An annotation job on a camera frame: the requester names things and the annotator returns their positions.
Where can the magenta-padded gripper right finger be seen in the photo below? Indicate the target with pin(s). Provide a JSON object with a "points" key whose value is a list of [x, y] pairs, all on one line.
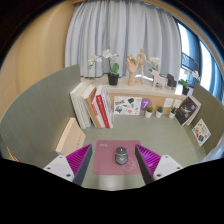
{"points": [[148, 159]]}

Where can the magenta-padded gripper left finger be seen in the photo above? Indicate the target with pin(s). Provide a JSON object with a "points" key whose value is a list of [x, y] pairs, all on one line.
{"points": [[80, 160]]}

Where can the dark grey computer mouse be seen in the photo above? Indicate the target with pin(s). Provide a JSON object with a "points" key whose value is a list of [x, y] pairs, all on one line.
{"points": [[121, 155]]}

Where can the pink mouse pad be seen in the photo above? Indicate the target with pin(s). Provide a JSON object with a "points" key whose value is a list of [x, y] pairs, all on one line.
{"points": [[105, 158]]}

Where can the pale peach booklet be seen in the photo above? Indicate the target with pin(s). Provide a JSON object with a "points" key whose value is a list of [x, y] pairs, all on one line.
{"points": [[70, 136]]}

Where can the small plant in white pot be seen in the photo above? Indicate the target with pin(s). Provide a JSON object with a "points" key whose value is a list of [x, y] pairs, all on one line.
{"points": [[148, 114], [159, 114], [172, 115]]}

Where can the tan-cover book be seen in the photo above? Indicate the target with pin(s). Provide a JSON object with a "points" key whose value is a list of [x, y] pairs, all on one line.
{"points": [[91, 110]]}

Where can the white book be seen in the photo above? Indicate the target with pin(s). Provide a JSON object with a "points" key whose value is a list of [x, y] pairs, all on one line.
{"points": [[80, 106]]}

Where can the red-spined book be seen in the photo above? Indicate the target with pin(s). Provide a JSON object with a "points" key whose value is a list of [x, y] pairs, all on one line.
{"points": [[102, 111]]}

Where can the purple round number sign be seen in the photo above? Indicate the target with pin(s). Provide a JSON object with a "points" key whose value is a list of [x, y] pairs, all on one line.
{"points": [[145, 103]]}

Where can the white illustrated sticker card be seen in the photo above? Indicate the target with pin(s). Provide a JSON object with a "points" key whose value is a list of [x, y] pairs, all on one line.
{"points": [[127, 106]]}

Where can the colourful food illustration card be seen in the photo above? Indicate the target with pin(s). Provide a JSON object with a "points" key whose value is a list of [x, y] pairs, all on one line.
{"points": [[201, 132]]}

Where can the black-cover book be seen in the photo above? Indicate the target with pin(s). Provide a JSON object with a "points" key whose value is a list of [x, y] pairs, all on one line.
{"points": [[186, 110]]}

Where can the grey-green desk divider panel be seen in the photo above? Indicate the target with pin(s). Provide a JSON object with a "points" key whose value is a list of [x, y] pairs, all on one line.
{"points": [[36, 110], [213, 110]]}

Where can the wooden desk shelf ledge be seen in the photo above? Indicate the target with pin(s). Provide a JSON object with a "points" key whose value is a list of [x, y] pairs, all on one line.
{"points": [[126, 90]]}

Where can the white orchid in black pot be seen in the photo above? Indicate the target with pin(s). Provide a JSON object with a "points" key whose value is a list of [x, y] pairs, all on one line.
{"points": [[185, 90], [155, 61], [113, 79]]}

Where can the pink horse figure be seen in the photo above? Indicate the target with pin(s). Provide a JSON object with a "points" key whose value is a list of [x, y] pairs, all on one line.
{"points": [[159, 80]]}

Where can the black horse figure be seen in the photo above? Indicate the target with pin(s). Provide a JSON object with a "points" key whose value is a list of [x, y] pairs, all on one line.
{"points": [[171, 81]]}

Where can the wooden hand model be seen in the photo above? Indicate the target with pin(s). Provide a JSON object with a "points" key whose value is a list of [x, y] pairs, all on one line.
{"points": [[132, 66]]}

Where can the wooden artist mannequin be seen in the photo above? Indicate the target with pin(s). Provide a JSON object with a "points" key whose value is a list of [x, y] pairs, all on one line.
{"points": [[141, 61]]}

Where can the grey curtain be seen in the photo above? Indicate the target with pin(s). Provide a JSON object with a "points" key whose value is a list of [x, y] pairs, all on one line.
{"points": [[123, 30]]}

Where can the white wall socket plate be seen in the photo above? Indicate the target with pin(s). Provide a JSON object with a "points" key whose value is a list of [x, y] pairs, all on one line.
{"points": [[168, 102], [177, 103]]}

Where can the window with dark frame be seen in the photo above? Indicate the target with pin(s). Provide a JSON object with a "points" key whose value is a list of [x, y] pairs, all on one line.
{"points": [[203, 60]]}

